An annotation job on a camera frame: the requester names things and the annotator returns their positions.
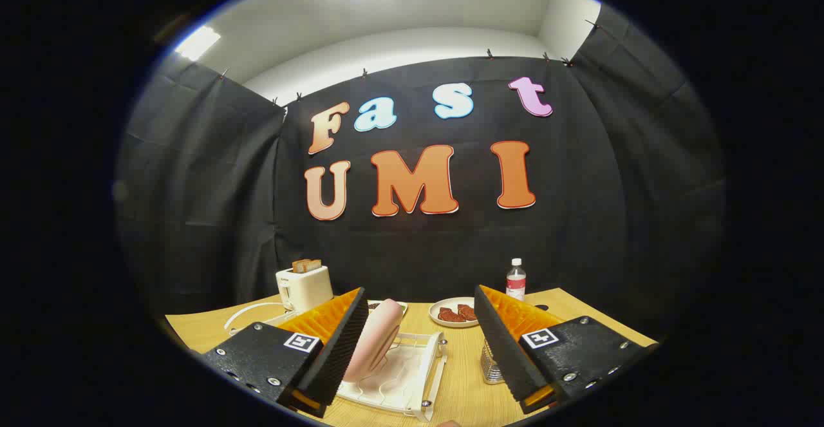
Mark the ceiling light panel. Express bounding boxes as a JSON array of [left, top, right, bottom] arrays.
[[175, 26, 221, 62]]

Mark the white toaster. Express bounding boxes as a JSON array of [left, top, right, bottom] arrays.
[[276, 265, 334, 313]]

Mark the pink plate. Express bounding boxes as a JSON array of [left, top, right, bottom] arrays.
[[343, 298, 404, 383]]

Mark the white wire dish rack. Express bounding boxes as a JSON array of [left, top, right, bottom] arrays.
[[224, 303, 449, 422]]

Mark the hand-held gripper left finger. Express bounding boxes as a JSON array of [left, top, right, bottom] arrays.
[[203, 287, 370, 418]]

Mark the white round plate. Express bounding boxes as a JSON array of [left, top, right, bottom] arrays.
[[429, 296, 481, 328]]

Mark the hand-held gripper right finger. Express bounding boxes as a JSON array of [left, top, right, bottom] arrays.
[[474, 284, 659, 415]]

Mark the black backdrop cloth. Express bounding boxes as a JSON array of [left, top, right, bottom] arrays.
[[116, 2, 728, 337]]

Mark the clear bottle with red label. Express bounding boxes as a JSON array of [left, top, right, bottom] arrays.
[[506, 258, 527, 301]]

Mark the metal wire basket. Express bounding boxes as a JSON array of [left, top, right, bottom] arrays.
[[481, 340, 506, 385]]

